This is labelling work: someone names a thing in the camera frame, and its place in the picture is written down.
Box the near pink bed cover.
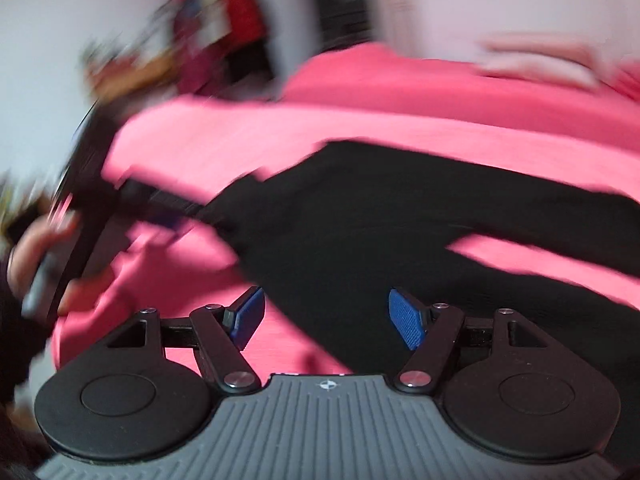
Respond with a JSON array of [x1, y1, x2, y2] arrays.
[[51, 44, 639, 379]]

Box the person's left hand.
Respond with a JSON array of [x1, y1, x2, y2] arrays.
[[6, 211, 116, 316]]

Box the black pants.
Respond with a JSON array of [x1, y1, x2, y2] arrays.
[[202, 141, 639, 386]]

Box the wooden shelf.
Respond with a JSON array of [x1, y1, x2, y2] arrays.
[[80, 41, 178, 103]]

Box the hanging clothes pile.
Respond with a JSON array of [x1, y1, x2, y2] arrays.
[[162, 0, 274, 101]]

